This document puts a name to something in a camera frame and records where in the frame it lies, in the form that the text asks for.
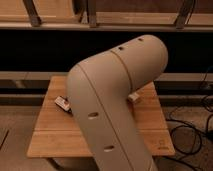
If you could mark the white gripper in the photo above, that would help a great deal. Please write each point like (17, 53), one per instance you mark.
(62, 103)

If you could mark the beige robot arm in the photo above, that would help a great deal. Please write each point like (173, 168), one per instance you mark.
(97, 91)

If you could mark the small wooden table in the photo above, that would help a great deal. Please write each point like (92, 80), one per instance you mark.
(56, 134)

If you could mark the wooden shelf rack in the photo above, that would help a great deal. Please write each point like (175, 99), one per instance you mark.
(108, 15)

